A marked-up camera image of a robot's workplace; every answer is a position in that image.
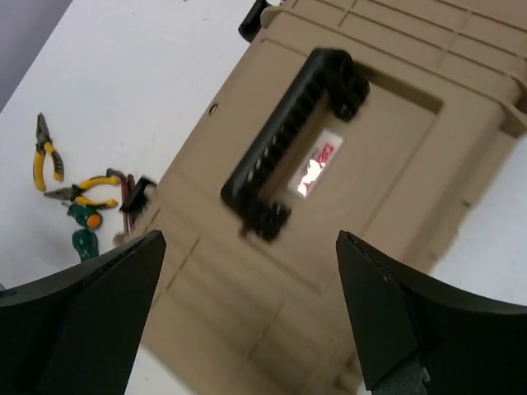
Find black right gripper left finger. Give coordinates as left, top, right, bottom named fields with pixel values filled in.
left=1, top=230, right=166, bottom=395

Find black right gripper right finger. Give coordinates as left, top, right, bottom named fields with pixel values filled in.
left=336, top=231, right=526, bottom=394

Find tan plastic toolbox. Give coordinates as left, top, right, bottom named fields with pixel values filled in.
left=135, top=1, right=526, bottom=394

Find green orange stubby screwdriver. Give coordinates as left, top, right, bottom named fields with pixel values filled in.
left=67, top=203, right=103, bottom=230

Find yellow black needle-nose pliers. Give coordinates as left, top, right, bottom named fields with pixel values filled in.
left=44, top=176, right=121, bottom=210

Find yellow black combination pliers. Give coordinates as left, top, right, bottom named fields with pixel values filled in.
left=32, top=112, right=65, bottom=192

